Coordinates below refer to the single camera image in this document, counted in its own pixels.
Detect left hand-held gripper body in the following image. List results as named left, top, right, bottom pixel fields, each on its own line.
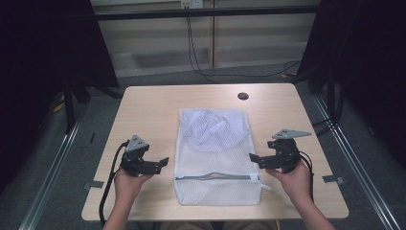
left=119, top=134, right=163, bottom=177

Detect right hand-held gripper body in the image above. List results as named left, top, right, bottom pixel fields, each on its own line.
left=266, top=128, right=312, bottom=174

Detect white mesh laundry bag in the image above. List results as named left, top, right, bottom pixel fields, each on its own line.
left=173, top=107, right=273, bottom=207

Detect person's left hand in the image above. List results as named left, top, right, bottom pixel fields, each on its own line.
left=113, top=168, right=154, bottom=205

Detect person's right hand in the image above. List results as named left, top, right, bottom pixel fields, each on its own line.
left=265, top=160, right=312, bottom=206

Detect grey tape piece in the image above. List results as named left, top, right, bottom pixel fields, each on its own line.
left=82, top=180, right=105, bottom=190
left=322, top=174, right=346, bottom=186

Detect white garment inside bag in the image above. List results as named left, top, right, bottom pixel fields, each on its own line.
left=183, top=109, right=251, bottom=153

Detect black metal stand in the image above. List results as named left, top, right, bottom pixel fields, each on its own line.
left=61, top=75, right=79, bottom=135
left=325, top=68, right=339, bottom=127

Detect person's legs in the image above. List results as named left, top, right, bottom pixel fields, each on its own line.
left=158, top=220, right=280, bottom=230

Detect black curtain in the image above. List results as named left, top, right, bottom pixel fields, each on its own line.
left=295, top=0, right=406, bottom=169
left=0, top=0, right=121, bottom=196

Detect black horizontal bar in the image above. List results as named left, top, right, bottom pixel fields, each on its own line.
left=95, top=4, right=321, bottom=22

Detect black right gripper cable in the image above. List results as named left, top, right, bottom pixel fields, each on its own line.
left=298, top=150, right=316, bottom=204

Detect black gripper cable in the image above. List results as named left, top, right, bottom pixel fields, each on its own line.
left=98, top=141, right=129, bottom=229
left=298, top=150, right=316, bottom=204

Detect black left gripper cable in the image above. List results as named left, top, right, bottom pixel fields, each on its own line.
left=98, top=141, right=129, bottom=229

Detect black floor cables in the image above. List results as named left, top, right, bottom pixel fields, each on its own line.
left=310, top=87, right=347, bottom=137

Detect metal floor rail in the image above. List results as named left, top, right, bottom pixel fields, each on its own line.
left=18, top=106, right=88, bottom=230
left=311, top=94, right=402, bottom=230

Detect black hanging wall cable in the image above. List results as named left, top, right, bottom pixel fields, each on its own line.
left=186, top=15, right=302, bottom=82

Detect white wall outlet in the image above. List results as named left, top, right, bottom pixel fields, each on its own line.
left=180, top=0, right=204, bottom=10

